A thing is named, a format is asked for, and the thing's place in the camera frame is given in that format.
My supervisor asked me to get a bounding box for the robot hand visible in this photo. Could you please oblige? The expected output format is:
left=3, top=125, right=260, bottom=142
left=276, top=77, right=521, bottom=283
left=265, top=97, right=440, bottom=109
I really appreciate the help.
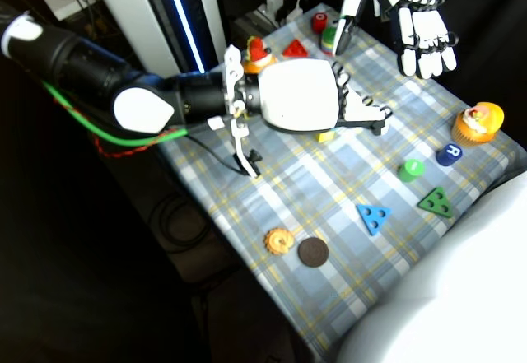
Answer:
left=257, top=58, right=394, bottom=137
left=334, top=0, right=460, bottom=81

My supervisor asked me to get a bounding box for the red triangle block with holes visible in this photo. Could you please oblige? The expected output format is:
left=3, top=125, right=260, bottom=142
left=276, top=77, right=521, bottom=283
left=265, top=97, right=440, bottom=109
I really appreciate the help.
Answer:
left=281, top=38, right=310, bottom=59

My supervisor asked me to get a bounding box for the red santa toy cupcake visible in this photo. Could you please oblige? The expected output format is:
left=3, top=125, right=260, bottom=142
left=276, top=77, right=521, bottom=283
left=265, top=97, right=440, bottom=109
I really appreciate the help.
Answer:
left=242, top=35, right=277, bottom=76

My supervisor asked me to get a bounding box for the red cylinder block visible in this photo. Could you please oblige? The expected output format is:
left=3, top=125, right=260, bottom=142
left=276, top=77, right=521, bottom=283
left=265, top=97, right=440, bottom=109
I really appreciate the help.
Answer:
left=310, top=12, right=331, bottom=35

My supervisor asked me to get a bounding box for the blue plaid tablecloth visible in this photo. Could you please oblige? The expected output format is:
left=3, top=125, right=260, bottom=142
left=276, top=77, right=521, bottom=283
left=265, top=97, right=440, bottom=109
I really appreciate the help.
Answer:
left=158, top=2, right=527, bottom=363

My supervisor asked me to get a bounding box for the blue cylinder block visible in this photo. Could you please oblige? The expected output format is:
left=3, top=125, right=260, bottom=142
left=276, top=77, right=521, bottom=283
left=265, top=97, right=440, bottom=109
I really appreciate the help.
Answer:
left=436, top=142, right=464, bottom=168

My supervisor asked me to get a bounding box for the green cylinder block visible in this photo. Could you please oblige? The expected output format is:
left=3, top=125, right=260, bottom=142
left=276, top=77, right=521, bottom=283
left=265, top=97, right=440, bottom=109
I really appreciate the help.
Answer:
left=396, top=158, right=427, bottom=184

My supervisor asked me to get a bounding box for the blue triangle block with holes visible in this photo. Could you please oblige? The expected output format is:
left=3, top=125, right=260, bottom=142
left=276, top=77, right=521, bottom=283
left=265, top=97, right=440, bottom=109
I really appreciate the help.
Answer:
left=355, top=203, right=393, bottom=237

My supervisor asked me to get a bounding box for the yellow toy biscuit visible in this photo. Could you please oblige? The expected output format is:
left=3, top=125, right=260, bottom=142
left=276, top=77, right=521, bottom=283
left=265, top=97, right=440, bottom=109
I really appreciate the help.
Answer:
left=263, top=226, right=296, bottom=258

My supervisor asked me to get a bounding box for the brown chocolate toy cookie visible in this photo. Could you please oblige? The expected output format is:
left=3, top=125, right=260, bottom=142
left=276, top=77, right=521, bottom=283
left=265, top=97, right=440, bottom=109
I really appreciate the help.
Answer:
left=296, top=236, right=331, bottom=268

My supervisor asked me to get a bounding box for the green triangle block with holes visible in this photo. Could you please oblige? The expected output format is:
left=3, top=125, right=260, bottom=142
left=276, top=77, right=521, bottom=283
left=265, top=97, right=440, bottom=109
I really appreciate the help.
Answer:
left=416, top=186, right=455, bottom=220

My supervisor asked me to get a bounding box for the white robot body column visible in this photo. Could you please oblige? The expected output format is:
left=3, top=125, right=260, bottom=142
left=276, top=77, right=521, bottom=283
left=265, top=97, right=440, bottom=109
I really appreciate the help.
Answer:
left=84, top=0, right=228, bottom=79

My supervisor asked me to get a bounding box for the multicolour stacked ring toy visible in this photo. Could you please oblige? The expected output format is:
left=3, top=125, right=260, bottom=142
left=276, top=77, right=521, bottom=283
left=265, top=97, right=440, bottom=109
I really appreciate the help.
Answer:
left=319, top=25, right=341, bottom=57

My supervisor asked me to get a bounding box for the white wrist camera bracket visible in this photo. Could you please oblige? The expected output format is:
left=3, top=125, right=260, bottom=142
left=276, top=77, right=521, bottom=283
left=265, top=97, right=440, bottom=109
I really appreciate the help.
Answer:
left=207, top=44, right=263, bottom=179

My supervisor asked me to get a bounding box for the black camera cable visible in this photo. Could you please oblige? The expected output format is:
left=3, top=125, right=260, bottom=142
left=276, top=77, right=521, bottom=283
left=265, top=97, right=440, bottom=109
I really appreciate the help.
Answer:
left=187, top=133, right=264, bottom=175

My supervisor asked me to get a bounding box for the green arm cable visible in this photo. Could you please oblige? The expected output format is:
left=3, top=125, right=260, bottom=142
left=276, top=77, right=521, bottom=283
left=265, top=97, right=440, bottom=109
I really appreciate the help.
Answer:
left=40, top=81, right=189, bottom=148

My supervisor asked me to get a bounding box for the red braided cable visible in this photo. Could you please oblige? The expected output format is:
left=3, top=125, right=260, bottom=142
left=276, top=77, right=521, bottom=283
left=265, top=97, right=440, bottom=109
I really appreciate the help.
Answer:
left=52, top=95, right=179, bottom=159

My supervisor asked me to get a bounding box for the coiled black cable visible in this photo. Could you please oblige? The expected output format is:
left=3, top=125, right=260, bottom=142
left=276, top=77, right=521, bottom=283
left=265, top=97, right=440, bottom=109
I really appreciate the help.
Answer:
left=148, top=193, right=212, bottom=254

